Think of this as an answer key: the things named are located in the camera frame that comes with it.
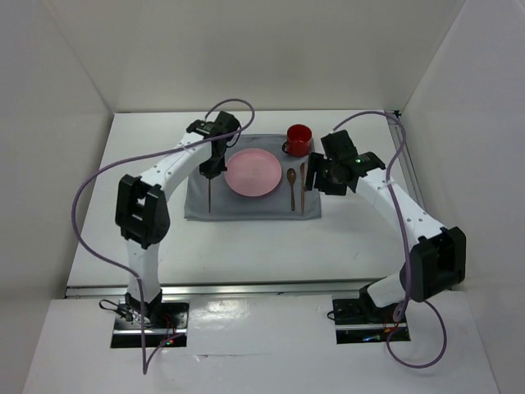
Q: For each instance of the copper knife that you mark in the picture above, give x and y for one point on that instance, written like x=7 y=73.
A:
x=302 y=170

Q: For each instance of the aluminium rail right side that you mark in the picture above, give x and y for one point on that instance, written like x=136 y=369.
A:
x=410 y=164

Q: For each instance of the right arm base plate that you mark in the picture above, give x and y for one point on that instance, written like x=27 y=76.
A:
x=355 y=325

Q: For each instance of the pink plate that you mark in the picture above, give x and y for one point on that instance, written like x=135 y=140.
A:
x=253 y=172

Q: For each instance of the aluminium rail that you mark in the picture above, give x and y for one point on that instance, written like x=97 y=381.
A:
x=410 y=164
x=186 y=290

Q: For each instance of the copper fork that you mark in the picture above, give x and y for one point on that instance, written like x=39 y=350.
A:
x=209 y=195

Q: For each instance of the red mug black handle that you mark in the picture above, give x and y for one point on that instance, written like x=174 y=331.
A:
x=298 y=141

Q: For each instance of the brown wooden spoon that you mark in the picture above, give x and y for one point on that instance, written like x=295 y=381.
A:
x=291 y=178

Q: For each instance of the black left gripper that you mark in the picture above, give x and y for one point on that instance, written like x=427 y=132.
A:
x=210 y=171

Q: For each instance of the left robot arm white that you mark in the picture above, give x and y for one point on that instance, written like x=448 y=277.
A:
x=141 y=206

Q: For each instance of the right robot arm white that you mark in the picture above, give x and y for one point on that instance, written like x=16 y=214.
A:
x=435 y=255

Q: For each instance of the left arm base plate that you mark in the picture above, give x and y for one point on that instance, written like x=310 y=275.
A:
x=169 y=324

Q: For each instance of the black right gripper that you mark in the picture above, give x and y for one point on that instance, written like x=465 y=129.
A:
x=317 y=161

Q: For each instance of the aluminium rail front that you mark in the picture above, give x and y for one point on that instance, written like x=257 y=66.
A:
x=186 y=290

